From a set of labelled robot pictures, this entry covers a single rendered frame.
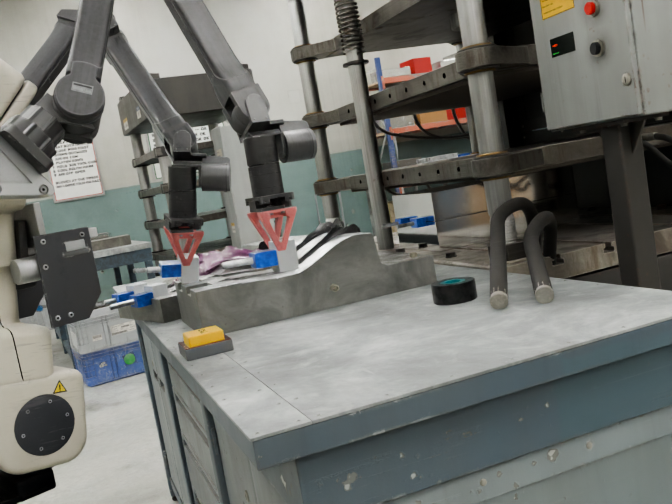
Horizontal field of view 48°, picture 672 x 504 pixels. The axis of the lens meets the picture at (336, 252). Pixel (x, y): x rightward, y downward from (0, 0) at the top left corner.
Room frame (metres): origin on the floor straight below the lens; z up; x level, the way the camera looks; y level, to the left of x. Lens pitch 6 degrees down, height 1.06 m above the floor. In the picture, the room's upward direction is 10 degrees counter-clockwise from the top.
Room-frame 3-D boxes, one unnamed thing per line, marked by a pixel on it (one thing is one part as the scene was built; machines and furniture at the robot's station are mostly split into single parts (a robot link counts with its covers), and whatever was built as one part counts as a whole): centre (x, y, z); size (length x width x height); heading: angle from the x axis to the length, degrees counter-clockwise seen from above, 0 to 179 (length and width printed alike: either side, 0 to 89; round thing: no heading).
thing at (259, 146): (1.36, 0.09, 1.12); 0.07 x 0.06 x 0.07; 116
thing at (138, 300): (1.70, 0.46, 0.86); 0.13 x 0.05 x 0.05; 127
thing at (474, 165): (2.45, -0.55, 0.96); 1.29 x 0.83 x 0.18; 20
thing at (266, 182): (1.35, 0.10, 1.06); 0.10 x 0.07 x 0.07; 20
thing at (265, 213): (1.34, 0.10, 0.99); 0.07 x 0.07 x 0.09; 20
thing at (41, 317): (7.61, 3.07, 0.16); 0.60 x 0.42 x 0.33; 110
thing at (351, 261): (1.60, 0.08, 0.87); 0.50 x 0.26 x 0.14; 110
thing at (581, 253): (2.46, -0.55, 0.76); 1.30 x 0.84 x 0.07; 20
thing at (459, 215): (2.39, -0.49, 0.87); 0.50 x 0.27 x 0.17; 110
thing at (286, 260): (1.34, 0.14, 0.94); 0.13 x 0.05 x 0.05; 110
